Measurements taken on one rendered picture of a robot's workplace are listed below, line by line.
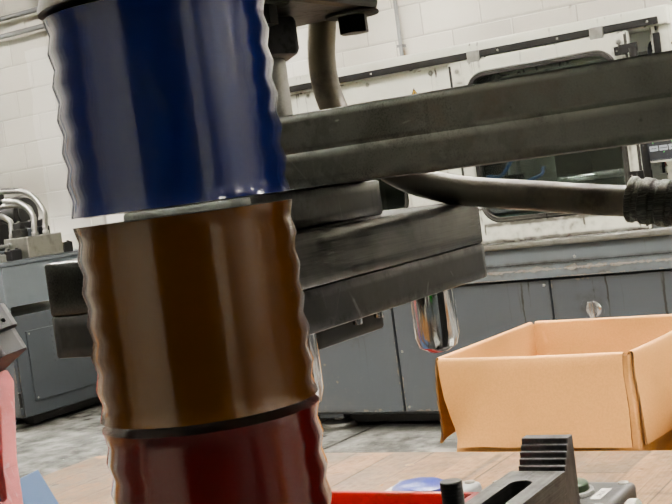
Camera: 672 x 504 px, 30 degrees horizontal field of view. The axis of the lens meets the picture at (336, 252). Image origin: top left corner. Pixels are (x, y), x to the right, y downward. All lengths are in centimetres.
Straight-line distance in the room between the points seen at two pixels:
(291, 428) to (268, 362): 1
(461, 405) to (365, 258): 247
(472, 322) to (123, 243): 535
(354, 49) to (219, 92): 789
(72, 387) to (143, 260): 749
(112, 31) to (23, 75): 981
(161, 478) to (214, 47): 7
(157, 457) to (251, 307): 3
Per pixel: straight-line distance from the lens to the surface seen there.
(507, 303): 545
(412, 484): 91
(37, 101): 991
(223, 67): 20
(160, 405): 20
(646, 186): 52
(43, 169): 990
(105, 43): 20
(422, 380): 572
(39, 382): 751
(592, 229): 523
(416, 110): 43
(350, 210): 51
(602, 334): 335
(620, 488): 87
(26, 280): 749
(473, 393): 292
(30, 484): 68
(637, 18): 515
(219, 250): 20
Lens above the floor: 116
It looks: 3 degrees down
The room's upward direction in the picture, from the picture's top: 8 degrees counter-clockwise
